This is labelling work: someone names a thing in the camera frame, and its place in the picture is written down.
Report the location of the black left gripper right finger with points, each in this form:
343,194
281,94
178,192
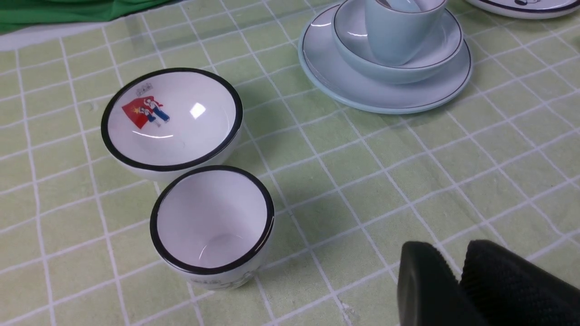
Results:
507,290

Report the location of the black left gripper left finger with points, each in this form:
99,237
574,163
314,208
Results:
428,293

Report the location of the light blue cup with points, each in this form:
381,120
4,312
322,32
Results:
396,29

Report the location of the light blue bowl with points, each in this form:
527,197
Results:
440,46

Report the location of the green checked tablecloth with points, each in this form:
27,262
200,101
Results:
500,162

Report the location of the white cup with black rim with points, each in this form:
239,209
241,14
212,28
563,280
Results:
213,226

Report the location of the light blue plate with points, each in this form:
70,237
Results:
322,63

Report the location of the white plate with black rim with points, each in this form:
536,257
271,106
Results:
528,9

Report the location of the white bowl with black rim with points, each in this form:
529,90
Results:
171,121

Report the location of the green backdrop cloth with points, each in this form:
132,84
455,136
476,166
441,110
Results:
19,14

